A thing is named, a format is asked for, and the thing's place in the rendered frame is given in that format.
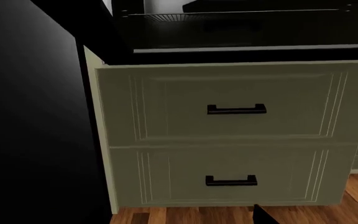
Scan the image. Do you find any black built-in oven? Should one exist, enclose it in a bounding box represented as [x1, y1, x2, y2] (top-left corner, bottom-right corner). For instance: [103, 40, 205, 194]
[98, 0, 358, 67]

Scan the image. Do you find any metal wire oven rack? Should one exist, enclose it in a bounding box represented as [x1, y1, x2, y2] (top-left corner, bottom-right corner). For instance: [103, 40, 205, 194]
[121, 8, 353, 23]

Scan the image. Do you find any cream panelled drawer front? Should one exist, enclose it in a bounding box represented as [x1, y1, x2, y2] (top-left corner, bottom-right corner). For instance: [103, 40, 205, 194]
[94, 60, 358, 148]
[108, 142, 358, 209]

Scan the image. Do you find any cream cabinet carcass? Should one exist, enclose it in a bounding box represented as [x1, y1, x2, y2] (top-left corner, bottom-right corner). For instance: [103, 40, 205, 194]
[83, 45, 121, 215]

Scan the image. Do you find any black bar drawer handle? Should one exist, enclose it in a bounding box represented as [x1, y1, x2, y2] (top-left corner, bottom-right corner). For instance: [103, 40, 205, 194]
[204, 174, 259, 187]
[206, 103, 268, 116]

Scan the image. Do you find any tall black appliance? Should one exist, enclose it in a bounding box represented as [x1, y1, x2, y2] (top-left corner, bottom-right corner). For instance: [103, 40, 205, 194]
[0, 0, 115, 224]

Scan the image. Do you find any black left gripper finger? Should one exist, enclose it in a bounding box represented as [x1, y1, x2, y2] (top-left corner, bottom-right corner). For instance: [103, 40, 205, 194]
[252, 203, 281, 224]

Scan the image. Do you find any black glass oven door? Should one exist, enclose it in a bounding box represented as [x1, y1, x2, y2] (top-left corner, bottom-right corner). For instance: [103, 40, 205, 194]
[112, 8, 358, 54]

